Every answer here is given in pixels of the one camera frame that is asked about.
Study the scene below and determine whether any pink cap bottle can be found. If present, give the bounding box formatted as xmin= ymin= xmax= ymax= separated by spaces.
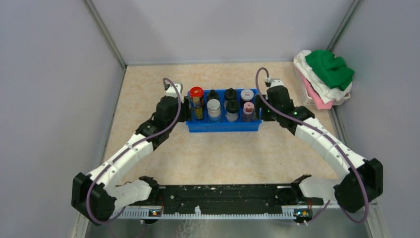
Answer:
xmin=242 ymin=102 xmax=255 ymax=122

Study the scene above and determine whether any yellow label oil bottle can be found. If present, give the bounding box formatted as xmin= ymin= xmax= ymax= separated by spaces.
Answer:
xmin=193 ymin=97 xmax=204 ymax=120

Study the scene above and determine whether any blue plastic divided bin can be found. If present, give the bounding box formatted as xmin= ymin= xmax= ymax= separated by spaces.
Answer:
xmin=186 ymin=89 xmax=262 ymax=132

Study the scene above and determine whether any white lid brown jar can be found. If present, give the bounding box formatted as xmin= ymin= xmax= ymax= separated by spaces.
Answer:
xmin=240 ymin=89 xmax=254 ymax=107

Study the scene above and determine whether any red cap brown sauce bottle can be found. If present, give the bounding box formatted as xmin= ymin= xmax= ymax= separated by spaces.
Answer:
xmin=190 ymin=86 xmax=205 ymax=106

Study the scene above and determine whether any silver cap white bead jar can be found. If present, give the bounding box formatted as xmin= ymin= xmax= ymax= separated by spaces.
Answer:
xmin=207 ymin=99 xmax=221 ymax=123

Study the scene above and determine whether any black pourer cap grain jar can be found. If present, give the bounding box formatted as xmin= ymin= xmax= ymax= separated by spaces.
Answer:
xmin=224 ymin=88 xmax=237 ymax=102

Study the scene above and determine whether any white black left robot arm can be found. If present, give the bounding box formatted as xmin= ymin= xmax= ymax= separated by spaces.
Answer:
xmin=71 ymin=96 xmax=192 ymax=226

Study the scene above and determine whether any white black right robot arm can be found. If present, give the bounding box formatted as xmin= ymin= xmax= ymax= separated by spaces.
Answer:
xmin=255 ymin=85 xmax=383 ymax=213

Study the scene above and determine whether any white laundry basket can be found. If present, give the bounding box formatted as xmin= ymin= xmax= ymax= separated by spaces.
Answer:
xmin=295 ymin=68 xmax=351 ymax=106

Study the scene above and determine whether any pink cloth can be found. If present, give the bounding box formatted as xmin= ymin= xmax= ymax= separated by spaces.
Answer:
xmin=301 ymin=76 xmax=333 ymax=110

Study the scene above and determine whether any white cloth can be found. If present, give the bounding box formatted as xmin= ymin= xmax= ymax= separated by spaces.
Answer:
xmin=293 ymin=50 xmax=352 ymax=103

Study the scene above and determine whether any green cloth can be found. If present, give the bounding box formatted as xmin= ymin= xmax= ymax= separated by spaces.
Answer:
xmin=305 ymin=50 xmax=355 ymax=91

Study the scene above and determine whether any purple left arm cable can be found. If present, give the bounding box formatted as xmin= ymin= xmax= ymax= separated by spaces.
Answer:
xmin=86 ymin=77 xmax=183 ymax=238

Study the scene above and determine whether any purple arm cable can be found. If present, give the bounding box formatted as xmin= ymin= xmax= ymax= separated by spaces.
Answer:
xmin=255 ymin=67 xmax=370 ymax=226
xmin=86 ymin=77 xmax=183 ymax=238

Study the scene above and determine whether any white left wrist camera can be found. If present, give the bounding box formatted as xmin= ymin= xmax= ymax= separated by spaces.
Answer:
xmin=163 ymin=80 xmax=183 ymax=98

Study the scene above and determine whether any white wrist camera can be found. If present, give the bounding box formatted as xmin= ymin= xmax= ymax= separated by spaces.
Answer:
xmin=163 ymin=80 xmax=183 ymax=98
xmin=264 ymin=77 xmax=284 ymax=88

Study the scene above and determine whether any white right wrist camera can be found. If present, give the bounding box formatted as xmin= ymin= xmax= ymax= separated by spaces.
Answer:
xmin=264 ymin=77 xmax=284 ymax=88

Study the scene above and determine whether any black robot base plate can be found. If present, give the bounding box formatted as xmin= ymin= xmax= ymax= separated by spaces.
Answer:
xmin=131 ymin=183 xmax=323 ymax=206

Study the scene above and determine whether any aluminium frame rail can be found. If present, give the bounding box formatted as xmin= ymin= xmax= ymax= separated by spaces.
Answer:
xmin=70 ymin=185 xmax=389 ymax=238

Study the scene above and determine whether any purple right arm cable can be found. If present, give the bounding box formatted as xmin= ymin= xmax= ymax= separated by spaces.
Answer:
xmin=255 ymin=67 xmax=370 ymax=226

